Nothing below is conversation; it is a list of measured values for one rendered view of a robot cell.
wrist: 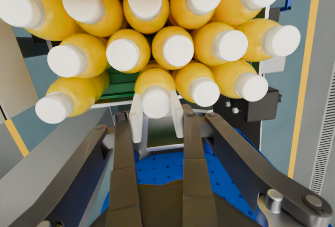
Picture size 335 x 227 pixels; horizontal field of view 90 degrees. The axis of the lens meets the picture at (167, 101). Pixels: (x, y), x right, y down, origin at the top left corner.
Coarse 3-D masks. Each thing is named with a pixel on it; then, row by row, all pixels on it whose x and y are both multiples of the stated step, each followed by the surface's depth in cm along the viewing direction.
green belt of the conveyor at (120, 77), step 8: (152, 40) 39; (152, 56) 40; (112, 72) 41; (120, 72) 46; (112, 80) 42; (120, 80) 42; (128, 80) 42; (112, 88) 42; (120, 88) 42; (128, 88) 43; (104, 96) 43; (112, 96) 43; (120, 96) 43; (128, 96) 44
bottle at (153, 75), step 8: (152, 64) 32; (144, 72) 27; (152, 72) 26; (160, 72) 26; (168, 72) 29; (136, 80) 29; (144, 80) 25; (152, 80) 24; (160, 80) 24; (168, 80) 25; (136, 88) 26; (144, 88) 24; (152, 88) 23; (160, 88) 23; (168, 88) 24
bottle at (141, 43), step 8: (120, 32) 24; (128, 32) 24; (136, 32) 25; (112, 40) 23; (136, 40) 23; (144, 40) 25; (144, 48) 24; (144, 56) 25; (136, 64) 23; (144, 64) 26; (128, 72) 26; (136, 72) 27
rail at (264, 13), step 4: (264, 8) 32; (268, 8) 31; (260, 12) 33; (264, 12) 32; (268, 12) 32; (256, 16) 34; (260, 16) 33; (264, 16) 32; (268, 16) 32; (252, 64) 38; (256, 64) 36; (260, 64) 35; (256, 68) 36; (260, 68) 35; (260, 72) 36
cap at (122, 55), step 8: (120, 40) 20; (128, 40) 21; (112, 48) 20; (120, 48) 21; (128, 48) 21; (136, 48) 21; (112, 56) 21; (120, 56) 21; (128, 56) 21; (136, 56) 21; (112, 64) 21; (120, 64) 21; (128, 64) 21
